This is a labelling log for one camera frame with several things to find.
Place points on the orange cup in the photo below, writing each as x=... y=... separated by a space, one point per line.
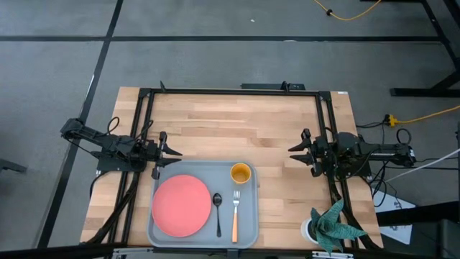
x=240 y=174

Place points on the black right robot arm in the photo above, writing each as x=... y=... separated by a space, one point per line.
x=388 y=151

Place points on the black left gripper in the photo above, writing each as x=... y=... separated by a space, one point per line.
x=158 y=154

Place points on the round red plate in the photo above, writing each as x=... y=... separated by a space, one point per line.
x=181 y=205

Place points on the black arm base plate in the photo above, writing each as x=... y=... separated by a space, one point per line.
x=361 y=172
x=115 y=167

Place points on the black bracket on table edge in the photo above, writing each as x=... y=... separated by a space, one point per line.
x=262 y=86

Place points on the black floor object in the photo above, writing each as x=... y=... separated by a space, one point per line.
x=10 y=165

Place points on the black rig beam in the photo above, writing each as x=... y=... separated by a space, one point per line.
x=54 y=252

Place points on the black metal spoon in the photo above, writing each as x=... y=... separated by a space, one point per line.
x=217 y=199

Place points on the white paper sheet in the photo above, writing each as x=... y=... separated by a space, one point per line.
x=384 y=203

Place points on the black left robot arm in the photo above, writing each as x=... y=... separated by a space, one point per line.
x=108 y=142

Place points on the green plant in white pot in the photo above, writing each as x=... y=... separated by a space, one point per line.
x=328 y=228

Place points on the black metal table frame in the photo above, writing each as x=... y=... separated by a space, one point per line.
x=233 y=91

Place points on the dark box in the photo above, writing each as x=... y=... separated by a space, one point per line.
x=449 y=237

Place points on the grey plastic tray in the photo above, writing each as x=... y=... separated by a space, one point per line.
x=194 y=167

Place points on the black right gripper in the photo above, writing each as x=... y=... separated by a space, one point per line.
x=318 y=153

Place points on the black metal stand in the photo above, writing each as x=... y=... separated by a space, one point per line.
x=413 y=91

